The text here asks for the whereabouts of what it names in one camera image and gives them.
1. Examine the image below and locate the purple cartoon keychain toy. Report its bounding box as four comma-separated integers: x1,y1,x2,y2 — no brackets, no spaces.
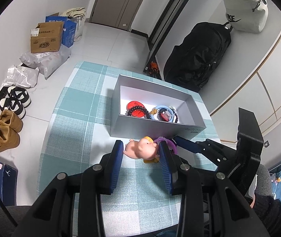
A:
154,136,179,155

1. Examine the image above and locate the grey phone box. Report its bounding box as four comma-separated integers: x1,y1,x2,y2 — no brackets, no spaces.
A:
110,75,206,139

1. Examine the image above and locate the grey plastic mail bag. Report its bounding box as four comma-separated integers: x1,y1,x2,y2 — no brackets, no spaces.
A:
20,44,71,79

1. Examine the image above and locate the grey door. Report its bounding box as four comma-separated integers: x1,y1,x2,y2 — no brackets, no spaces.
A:
89,0,143,31

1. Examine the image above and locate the tan boot pair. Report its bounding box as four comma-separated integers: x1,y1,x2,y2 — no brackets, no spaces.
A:
0,110,23,152

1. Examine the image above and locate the black backpack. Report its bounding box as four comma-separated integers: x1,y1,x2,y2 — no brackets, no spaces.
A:
164,22,232,92

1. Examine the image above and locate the black white sneaker pair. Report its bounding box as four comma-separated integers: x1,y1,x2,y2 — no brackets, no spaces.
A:
0,86,31,119

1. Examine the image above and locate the pink pig figurine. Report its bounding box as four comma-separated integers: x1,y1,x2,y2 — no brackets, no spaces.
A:
123,136,160,164

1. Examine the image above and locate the white sack with cloth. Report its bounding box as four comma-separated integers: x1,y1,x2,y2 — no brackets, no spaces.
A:
61,7,86,42

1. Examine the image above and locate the brown cardboard box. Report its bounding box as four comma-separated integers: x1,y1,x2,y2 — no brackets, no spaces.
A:
30,22,64,54

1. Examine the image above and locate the clear plastic bag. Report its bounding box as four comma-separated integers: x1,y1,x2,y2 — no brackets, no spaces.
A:
3,66,39,88

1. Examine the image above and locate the blue cardboard box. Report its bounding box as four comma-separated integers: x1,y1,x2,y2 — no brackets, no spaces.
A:
45,16,77,48

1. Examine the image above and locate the blue shoe box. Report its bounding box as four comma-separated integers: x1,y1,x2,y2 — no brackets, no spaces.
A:
0,162,18,206

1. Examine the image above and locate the light blue ring bracelet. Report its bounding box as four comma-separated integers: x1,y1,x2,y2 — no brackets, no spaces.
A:
150,105,177,124

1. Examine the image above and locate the white Nike bag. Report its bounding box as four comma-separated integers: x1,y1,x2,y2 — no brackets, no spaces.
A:
223,0,268,34

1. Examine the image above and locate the black bead bracelet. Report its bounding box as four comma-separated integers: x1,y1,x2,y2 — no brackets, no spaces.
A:
155,106,181,124
126,105,152,119

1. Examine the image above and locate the teal plaid tablecloth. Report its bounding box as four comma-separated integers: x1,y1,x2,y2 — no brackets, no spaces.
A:
38,60,221,237

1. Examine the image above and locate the red round badge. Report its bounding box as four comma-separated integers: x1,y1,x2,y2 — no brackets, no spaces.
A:
127,101,146,118

